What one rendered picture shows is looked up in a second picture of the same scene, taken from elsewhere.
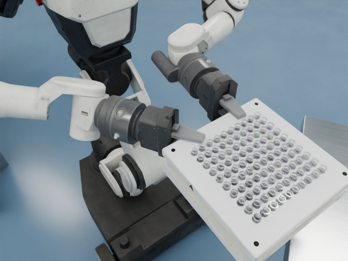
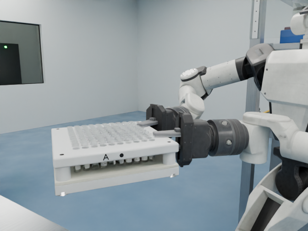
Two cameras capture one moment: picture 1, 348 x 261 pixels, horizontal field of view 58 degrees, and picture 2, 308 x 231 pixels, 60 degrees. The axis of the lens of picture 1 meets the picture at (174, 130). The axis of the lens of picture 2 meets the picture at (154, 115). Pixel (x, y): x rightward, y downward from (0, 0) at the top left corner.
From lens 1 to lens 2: 0.96 m
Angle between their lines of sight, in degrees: 91
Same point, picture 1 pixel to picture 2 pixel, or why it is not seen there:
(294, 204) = (64, 138)
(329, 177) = (67, 149)
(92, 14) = (272, 96)
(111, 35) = not seen: hidden behind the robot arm
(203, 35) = (270, 122)
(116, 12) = (293, 106)
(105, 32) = not seen: hidden behind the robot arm
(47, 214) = not seen: outside the picture
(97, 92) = (187, 104)
